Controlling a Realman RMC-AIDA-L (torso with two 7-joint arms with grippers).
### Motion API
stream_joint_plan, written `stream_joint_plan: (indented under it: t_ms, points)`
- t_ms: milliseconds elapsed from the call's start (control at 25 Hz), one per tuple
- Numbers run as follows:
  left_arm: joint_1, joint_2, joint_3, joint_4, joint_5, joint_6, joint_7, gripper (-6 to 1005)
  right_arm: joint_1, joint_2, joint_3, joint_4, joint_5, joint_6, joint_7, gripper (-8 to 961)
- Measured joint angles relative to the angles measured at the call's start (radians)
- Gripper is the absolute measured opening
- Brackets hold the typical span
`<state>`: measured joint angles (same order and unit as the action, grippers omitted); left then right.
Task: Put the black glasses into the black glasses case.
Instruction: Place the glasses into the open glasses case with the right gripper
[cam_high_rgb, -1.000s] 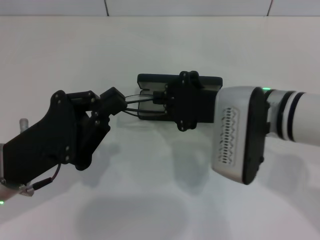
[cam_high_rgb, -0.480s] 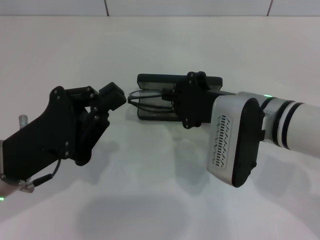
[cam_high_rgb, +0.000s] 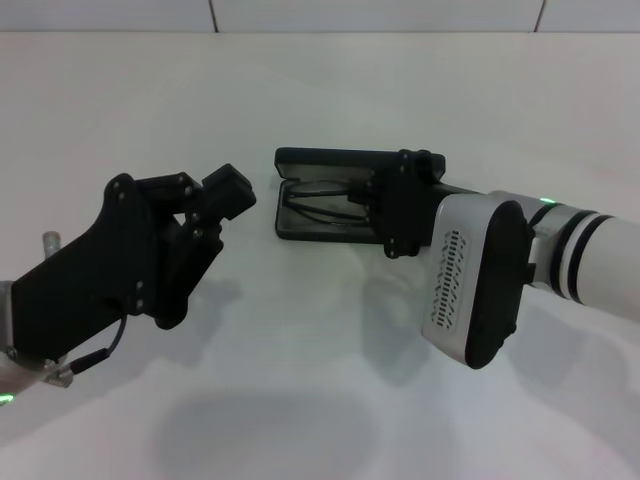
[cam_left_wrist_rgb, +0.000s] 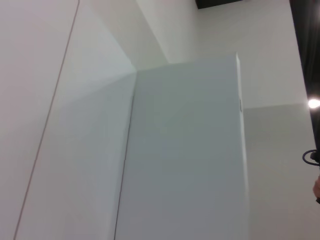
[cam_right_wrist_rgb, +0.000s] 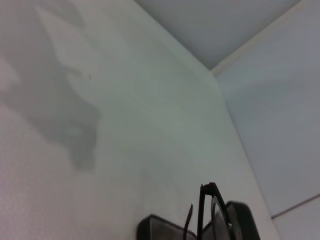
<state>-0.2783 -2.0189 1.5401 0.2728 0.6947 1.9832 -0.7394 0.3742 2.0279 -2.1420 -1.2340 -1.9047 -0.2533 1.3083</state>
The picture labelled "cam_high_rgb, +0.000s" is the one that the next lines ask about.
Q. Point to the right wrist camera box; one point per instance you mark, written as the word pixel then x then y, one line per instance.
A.
pixel 480 280

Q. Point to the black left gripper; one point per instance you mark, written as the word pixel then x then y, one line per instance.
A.
pixel 100 280

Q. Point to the black glasses case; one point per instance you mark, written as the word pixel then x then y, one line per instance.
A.
pixel 310 160

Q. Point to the black glasses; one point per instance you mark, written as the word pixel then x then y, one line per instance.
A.
pixel 291 197

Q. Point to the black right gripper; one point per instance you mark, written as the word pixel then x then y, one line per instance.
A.
pixel 405 210

